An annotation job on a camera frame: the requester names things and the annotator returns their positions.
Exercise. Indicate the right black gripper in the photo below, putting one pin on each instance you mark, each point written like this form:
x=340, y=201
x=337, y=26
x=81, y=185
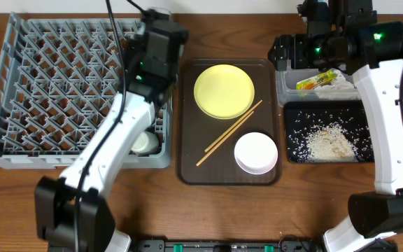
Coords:
x=296, y=43

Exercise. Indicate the green snack wrapper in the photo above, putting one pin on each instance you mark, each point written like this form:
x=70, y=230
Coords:
x=318, y=80

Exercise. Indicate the white bowl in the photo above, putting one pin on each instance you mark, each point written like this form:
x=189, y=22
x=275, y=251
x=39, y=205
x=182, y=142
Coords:
x=256, y=153

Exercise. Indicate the wooden chopstick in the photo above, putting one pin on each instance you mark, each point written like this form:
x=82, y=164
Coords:
x=208, y=154
x=232, y=127

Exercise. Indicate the white plastic cup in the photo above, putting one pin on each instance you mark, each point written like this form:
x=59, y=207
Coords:
x=147, y=143

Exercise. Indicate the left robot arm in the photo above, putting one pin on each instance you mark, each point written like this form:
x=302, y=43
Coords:
x=72, y=212

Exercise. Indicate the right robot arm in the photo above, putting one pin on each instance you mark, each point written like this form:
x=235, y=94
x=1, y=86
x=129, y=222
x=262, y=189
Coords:
x=347, y=35

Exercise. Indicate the clear plastic waste bin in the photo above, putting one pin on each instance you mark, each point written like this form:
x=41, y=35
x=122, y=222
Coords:
x=286, y=88

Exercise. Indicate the black waste tray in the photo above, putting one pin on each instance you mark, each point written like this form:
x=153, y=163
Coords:
x=327, y=112

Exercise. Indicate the yellow plate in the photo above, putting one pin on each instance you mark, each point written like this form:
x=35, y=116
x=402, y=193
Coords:
x=224, y=91

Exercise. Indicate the brown serving tray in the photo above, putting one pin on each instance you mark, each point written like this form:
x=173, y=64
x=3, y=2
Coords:
x=197, y=130

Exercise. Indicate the grey plastic dish rack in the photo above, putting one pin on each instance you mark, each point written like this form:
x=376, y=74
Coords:
x=58, y=78

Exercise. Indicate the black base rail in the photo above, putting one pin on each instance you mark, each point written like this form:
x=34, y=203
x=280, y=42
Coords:
x=291, y=245

